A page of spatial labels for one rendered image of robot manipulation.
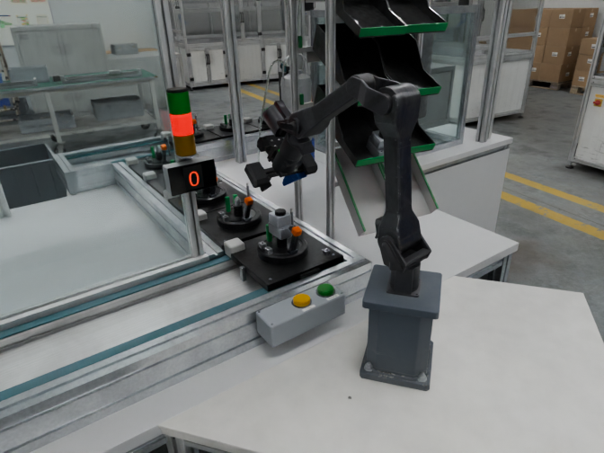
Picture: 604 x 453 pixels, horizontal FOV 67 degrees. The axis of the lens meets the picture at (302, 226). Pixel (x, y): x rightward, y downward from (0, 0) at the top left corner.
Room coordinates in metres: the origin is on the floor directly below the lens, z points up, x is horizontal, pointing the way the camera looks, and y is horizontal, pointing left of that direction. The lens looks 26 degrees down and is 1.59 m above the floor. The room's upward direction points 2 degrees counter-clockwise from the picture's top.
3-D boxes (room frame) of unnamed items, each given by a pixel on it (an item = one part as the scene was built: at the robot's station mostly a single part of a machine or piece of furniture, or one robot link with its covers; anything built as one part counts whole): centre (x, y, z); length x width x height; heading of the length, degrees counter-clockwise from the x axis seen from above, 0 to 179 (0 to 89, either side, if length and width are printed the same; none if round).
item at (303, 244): (1.10, 0.06, 0.98); 0.14 x 0.14 x 0.02
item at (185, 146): (1.09, 0.28, 1.28); 0.05 x 0.05 x 0.05
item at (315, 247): (1.10, 0.06, 0.96); 0.24 x 0.24 x 0.02; 34
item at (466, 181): (2.50, -0.57, 0.43); 1.11 x 0.68 x 0.86; 124
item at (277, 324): (0.87, 0.01, 0.93); 0.21 x 0.07 x 0.06; 124
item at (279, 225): (1.10, 0.06, 1.06); 0.08 x 0.04 x 0.07; 34
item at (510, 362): (0.82, -0.22, 0.84); 0.90 x 0.70 x 0.03; 72
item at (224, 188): (1.51, 0.34, 1.01); 0.24 x 0.24 x 0.13; 34
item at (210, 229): (1.31, 0.20, 1.01); 0.24 x 0.24 x 0.13; 34
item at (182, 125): (1.09, 0.28, 1.33); 0.05 x 0.05 x 0.05
